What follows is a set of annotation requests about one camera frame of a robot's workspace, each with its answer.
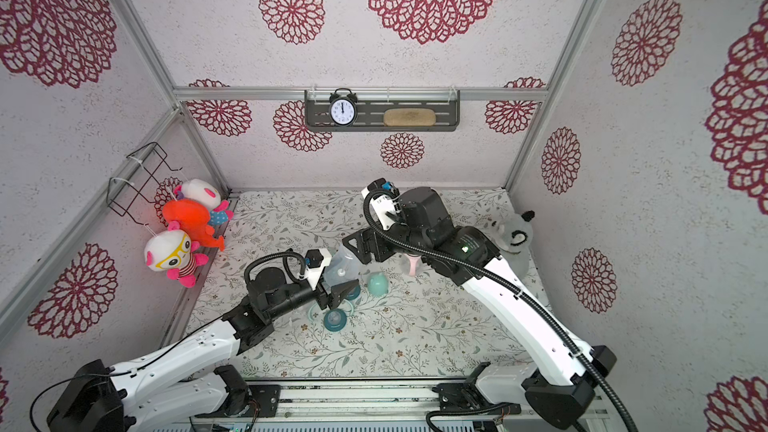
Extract black alarm clock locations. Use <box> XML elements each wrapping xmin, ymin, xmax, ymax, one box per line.
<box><xmin>329</xmin><ymin>87</ymin><xmax>358</xmax><ymax>127</ymax></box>

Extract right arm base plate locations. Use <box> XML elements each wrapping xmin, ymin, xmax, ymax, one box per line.
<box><xmin>432</xmin><ymin>382</ymin><xmax>522</xmax><ymax>416</ymax></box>

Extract grey raccoon plush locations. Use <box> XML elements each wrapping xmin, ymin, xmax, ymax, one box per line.
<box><xmin>490</xmin><ymin>210</ymin><xmax>535</xmax><ymax>280</ymax></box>

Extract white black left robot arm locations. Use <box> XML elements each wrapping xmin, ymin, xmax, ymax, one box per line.
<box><xmin>46</xmin><ymin>267</ymin><xmax>359</xmax><ymax>431</ymax></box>

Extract black right corrugated cable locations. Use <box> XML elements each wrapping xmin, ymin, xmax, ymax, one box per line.
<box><xmin>362</xmin><ymin>188</ymin><xmax>640</xmax><ymax>432</ymax></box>

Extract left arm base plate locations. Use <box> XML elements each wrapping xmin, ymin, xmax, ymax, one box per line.
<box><xmin>237</xmin><ymin>383</ymin><xmax>282</xmax><ymax>419</ymax></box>

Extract white pink plush top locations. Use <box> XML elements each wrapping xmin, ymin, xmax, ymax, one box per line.
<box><xmin>173</xmin><ymin>179</ymin><xmax>229</xmax><ymax>212</ymax></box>

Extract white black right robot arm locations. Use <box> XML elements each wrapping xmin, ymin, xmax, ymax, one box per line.
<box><xmin>343</xmin><ymin>179</ymin><xmax>637</xmax><ymax>431</ymax></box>

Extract black left corrugated cable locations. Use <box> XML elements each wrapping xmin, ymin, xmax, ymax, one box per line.
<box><xmin>242</xmin><ymin>250</ymin><xmax>310</xmax><ymax>289</ymax></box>

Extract black corrugated cable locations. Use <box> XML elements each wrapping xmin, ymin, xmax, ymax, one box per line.
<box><xmin>362</xmin><ymin>188</ymin><xmax>640</xmax><ymax>432</ymax></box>
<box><xmin>242</xmin><ymin>250</ymin><xmax>310</xmax><ymax>289</ymax></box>

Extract grey wall shelf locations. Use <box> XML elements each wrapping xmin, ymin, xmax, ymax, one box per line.
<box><xmin>304</xmin><ymin>89</ymin><xmax>461</xmax><ymax>133</ymax></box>

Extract white plush yellow glasses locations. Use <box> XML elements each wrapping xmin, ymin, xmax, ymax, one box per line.
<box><xmin>143</xmin><ymin>221</ymin><xmax>209</xmax><ymax>288</ymax></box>

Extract orange red plush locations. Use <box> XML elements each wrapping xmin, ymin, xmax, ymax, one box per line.
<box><xmin>161</xmin><ymin>199</ymin><xmax>226</xmax><ymax>251</ymax></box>

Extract clear bottle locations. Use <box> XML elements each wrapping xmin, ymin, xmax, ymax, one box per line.
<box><xmin>323</xmin><ymin>246</ymin><xmax>363</xmax><ymax>287</ymax></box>

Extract mint bear cap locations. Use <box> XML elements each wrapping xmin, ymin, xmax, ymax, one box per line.
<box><xmin>367</xmin><ymin>272</ymin><xmax>389</xmax><ymax>298</ymax></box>

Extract black wire basket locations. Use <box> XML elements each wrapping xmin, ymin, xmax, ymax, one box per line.
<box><xmin>104</xmin><ymin>141</ymin><xmax>181</xmax><ymax>227</ymax></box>

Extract floral table mat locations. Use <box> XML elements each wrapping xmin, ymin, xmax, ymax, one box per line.
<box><xmin>187</xmin><ymin>191</ymin><xmax>530</xmax><ymax>378</ymax></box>

